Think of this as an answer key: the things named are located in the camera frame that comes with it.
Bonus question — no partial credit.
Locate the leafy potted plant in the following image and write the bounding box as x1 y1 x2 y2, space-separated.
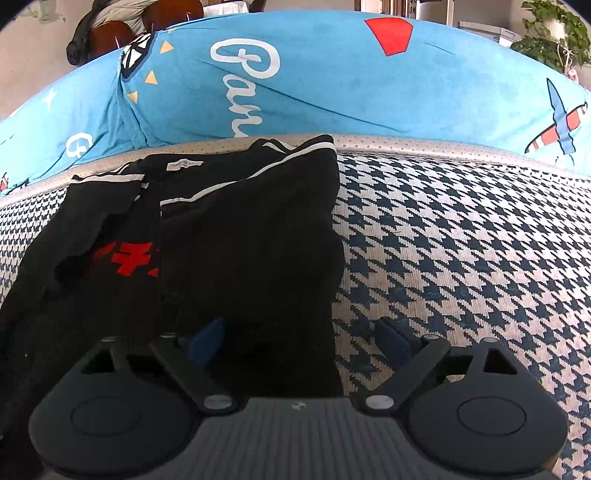
510 0 589 77

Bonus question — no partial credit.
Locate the houndstooth sofa seat cushion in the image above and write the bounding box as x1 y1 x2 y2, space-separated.
0 134 591 480

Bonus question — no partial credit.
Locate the dark jacket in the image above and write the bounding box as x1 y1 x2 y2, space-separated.
66 18 98 65

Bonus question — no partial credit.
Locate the blue printed sofa cover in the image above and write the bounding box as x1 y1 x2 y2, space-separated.
0 10 591 197

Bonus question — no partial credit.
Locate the grey white garment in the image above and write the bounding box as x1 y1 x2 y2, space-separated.
90 0 160 28

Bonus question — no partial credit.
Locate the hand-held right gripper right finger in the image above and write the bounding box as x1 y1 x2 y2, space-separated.
353 318 519 414

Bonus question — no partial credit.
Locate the table with white tablecloth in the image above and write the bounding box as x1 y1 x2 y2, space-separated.
203 2 252 19

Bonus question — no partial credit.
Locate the black shirt with red print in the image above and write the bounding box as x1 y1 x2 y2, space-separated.
0 134 345 480

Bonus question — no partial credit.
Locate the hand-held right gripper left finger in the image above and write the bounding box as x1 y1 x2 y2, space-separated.
78 316 238 414

